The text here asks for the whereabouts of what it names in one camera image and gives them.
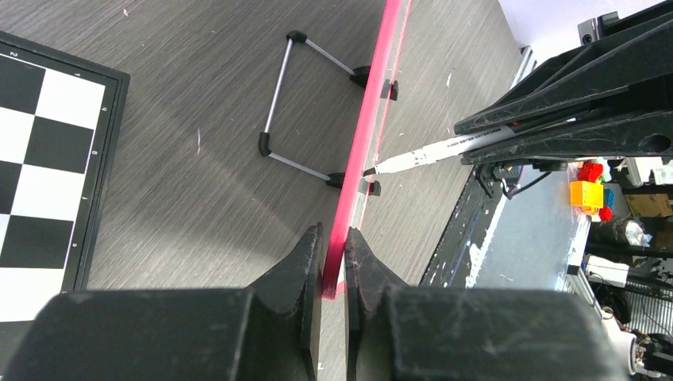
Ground whiteboard with pink frame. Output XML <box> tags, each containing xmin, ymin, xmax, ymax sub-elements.
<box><xmin>322</xmin><ymin>1</ymin><xmax>411</xmax><ymax>300</ymax></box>

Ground black white marker pen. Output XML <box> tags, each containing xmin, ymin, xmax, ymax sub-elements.
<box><xmin>363</xmin><ymin>125</ymin><xmax>517</xmax><ymax>176</ymax></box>

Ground red toy pieces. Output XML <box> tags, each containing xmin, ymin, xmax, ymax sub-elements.
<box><xmin>577</xmin><ymin>162</ymin><xmax>604</xmax><ymax>183</ymax></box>

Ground black wire whiteboard stand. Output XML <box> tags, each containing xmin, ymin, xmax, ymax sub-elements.
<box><xmin>257</xmin><ymin>29</ymin><xmax>372</xmax><ymax>189</ymax></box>

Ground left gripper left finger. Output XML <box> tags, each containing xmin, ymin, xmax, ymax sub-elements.
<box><xmin>2</xmin><ymin>224</ymin><xmax>324</xmax><ymax>380</ymax></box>

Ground black white chessboard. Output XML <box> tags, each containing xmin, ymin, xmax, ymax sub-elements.
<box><xmin>0</xmin><ymin>30</ymin><xmax>132</xmax><ymax>337</ymax></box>

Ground aluminium frame rail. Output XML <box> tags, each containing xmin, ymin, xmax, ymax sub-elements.
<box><xmin>510</xmin><ymin>45</ymin><xmax>538</xmax><ymax>88</ymax></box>

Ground yellow toy block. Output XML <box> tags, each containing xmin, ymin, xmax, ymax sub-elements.
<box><xmin>569</xmin><ymin>180</ymin><xmax>605</xmax><ymax>209</ymax></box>

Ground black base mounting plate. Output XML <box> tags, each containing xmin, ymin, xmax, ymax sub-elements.
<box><xmin>420</xmin><ymin>167</ymin><xmax>506</xmax><ymax>288</ymax></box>

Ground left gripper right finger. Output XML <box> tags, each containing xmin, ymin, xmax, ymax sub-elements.
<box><xmin>344</xmin><ymin>229</ymin><xmax>628</xmax><ymax>380</ymax></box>

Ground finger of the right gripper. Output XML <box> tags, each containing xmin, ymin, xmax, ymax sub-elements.
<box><xmin>454</xmin><ymin>15</ymin><xmax>672</xmax><ymax>134</ymax></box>
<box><xmin>461</xmin><ymin>109</ymin><xmax>672</xmax><ymax>164</ymax></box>

